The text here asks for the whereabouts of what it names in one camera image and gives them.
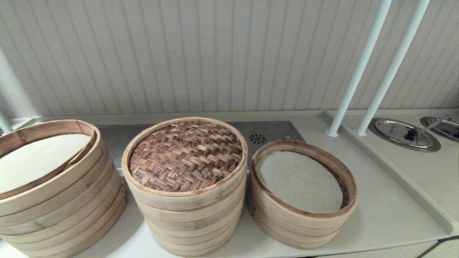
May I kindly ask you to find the woven bamboo steamer lid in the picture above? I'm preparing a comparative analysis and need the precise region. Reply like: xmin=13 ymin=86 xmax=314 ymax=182
xmin=121 ymin=116 xmax=249 ymax=212

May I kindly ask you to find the grey mesh steamer liner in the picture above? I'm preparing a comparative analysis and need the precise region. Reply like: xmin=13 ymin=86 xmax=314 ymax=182
xmin=256 ymin=150 xmax=344 ymax=214

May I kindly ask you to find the bamboo steamer stack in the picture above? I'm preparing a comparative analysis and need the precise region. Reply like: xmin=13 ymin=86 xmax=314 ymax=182
xmin=247 ymin=140 xmax=358 ymax=250
xmin=0 ymin=119 xmax=128 ymax=258
xmin=134 ymin=179 xmax=249 ymax=258

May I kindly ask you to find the round steel lid black knob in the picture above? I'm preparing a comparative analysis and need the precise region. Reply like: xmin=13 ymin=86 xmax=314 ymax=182
xmin=369 ymin=118 xmax=442 ymax=153

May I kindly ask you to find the white round steamer liner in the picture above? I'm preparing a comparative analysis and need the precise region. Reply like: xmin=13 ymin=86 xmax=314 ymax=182
xmin=0 ymin=134 xmax=92 ymax=194

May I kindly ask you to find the round steel recessed lid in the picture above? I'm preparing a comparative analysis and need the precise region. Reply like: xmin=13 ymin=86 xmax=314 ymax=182
xmin=420 ymin=115 xmax=459 ymax=143

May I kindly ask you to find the stainless steel drain panel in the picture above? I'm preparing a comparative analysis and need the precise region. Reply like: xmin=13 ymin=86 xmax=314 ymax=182
xmin=96 ymin=121 xmax=306 ymax=176

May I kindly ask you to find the thick white pole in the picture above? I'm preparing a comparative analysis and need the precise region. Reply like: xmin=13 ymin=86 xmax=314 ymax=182
xmin=0 ymin=47 xmax=39 ymax=119

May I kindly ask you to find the short white pole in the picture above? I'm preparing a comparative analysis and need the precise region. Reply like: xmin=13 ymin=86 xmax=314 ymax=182
xmin=0 ymin=111 xmax=13 ymax=134

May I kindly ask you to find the steel utensil handle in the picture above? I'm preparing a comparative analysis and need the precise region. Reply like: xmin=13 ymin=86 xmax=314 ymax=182
xmin=416 ymin=115 xmax=453 ymax=136

